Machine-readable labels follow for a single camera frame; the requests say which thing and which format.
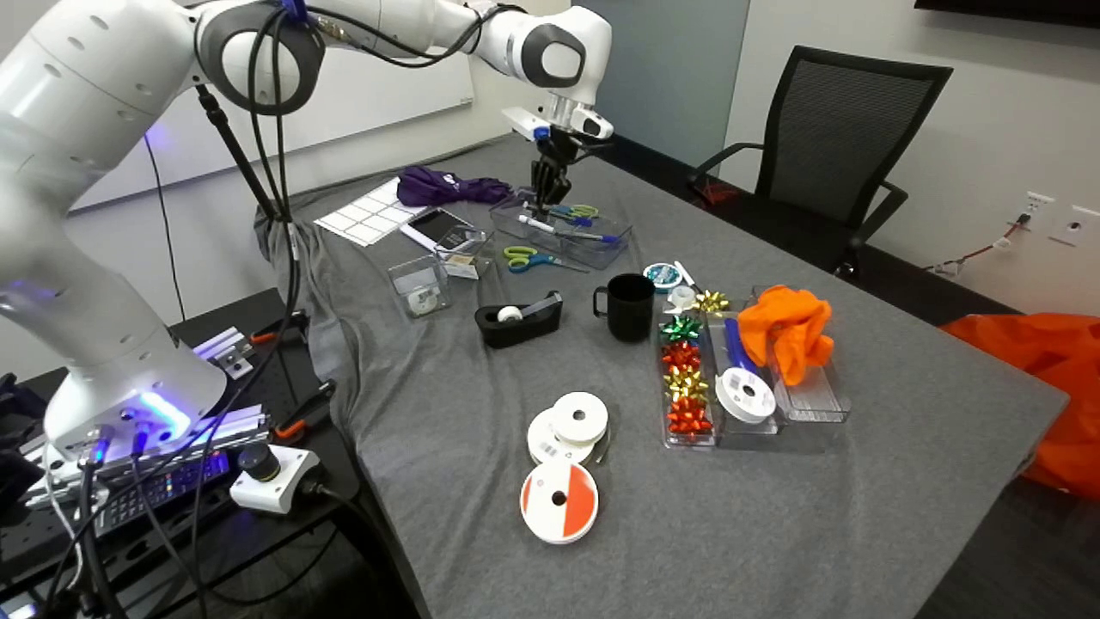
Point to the grey marker pen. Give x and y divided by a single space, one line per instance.
538 215

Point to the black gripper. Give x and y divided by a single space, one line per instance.
555 150

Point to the clear plastic tray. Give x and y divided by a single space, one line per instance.
816 401

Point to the black robot cart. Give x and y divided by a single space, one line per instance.
172 550

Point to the black tape dispenser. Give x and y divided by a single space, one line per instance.
522 327

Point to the orange crumpled cloth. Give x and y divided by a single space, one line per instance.
787 332

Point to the clear tape roll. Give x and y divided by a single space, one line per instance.
426 302

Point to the clear box of gift bows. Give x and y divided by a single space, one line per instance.
689 389

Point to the small clear box with cardboard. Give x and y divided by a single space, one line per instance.
465 265

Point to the white wall board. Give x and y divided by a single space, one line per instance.
381 106

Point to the blue ribbon strip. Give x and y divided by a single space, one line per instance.
737 345

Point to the white wall outlet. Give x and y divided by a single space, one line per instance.
1037 211

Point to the white label sheet stack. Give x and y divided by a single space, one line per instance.
366 215

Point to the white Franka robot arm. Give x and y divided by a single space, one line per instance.
91 173

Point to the white wall plate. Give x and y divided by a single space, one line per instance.
1082 226

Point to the white emergency stop box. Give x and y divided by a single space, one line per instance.
270 478

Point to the black wall television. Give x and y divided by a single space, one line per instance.
1010 7

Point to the black mesh office chair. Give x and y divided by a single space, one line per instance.
845 126

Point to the yellow gift bow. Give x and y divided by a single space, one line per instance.
714 305

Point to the black mug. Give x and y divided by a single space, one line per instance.
630 312

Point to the grey table cloth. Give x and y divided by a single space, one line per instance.
803 517

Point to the blue white ribbon roll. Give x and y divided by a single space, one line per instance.
666 276

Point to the clear box with ribbed base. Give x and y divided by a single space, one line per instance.
415 279

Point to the orange bag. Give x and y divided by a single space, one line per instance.
1034 381

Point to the red white ribbon spool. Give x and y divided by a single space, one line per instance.
557 503

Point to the clear three compartment organizer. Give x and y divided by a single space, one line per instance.
596 251

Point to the purple folded umbrella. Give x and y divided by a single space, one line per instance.
450 186

